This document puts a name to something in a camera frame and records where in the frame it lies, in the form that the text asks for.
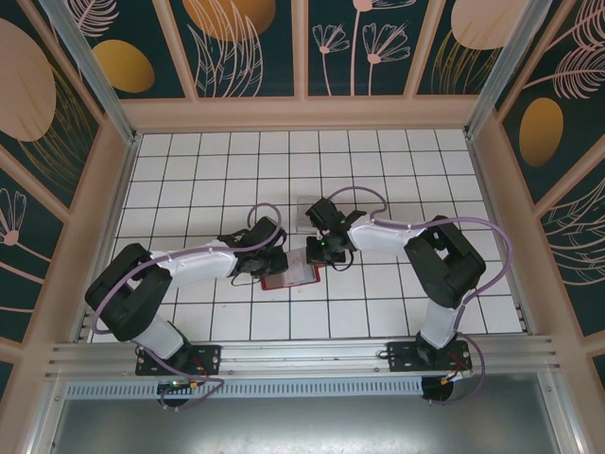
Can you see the long aluminium mounting rail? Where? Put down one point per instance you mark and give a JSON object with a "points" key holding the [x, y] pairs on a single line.
{"points": [[302, 354]]}

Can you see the red leather card holder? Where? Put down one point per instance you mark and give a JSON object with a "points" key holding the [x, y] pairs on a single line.
{"points": [[271, 284]]}

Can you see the white printed card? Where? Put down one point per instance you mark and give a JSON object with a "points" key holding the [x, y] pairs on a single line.
{"points": [[298, 269]]}

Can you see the grey metal panel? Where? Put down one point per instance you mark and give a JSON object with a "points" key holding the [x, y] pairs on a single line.
{"points": [[302, 430]]}

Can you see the clear acrylic card stand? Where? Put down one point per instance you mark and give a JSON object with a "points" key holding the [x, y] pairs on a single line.
{"points": [[302, 222]]}

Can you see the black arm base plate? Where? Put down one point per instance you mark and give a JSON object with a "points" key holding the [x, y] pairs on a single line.
{"points": [[210, 354], [399, 357]]}

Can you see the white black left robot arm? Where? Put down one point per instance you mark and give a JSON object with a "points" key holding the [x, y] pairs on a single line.
{"points": [[198, 265]]}

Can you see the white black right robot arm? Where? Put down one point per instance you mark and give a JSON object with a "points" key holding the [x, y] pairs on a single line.
{"points": [[378, 239]]}

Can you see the aluminium frame post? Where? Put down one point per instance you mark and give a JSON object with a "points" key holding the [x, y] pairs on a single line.
{"points": [[92, 71], [510, 71]]}

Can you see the aluminium table edge rail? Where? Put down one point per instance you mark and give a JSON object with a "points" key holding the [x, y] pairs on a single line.
{"points": [[484, 189], [123, 189]]}

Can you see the small circuit board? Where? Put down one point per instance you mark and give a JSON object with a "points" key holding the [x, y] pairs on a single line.
{"points": [[177, 385]]}

